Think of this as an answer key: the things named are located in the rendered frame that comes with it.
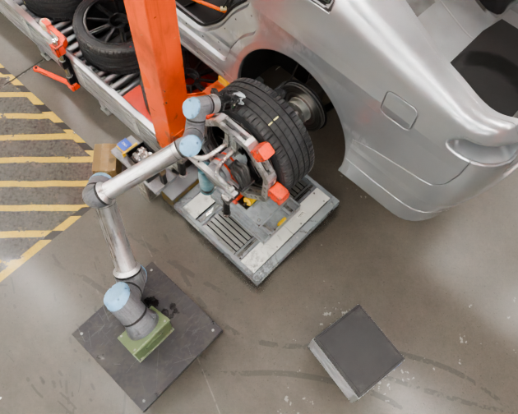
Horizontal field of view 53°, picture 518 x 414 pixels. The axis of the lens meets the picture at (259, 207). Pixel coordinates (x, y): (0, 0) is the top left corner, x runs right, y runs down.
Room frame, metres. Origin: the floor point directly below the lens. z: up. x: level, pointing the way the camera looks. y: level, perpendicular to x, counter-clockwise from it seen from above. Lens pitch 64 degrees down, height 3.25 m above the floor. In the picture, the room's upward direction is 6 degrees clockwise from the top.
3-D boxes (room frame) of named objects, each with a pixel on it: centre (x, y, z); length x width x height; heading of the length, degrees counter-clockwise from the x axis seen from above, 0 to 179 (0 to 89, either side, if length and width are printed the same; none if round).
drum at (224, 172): (1.41, 0.20, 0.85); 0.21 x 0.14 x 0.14; 142
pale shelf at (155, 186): (1.60, 0.75, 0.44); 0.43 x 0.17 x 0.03; 52
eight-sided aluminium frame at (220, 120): (1.46, 0.16, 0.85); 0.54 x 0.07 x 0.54; 52
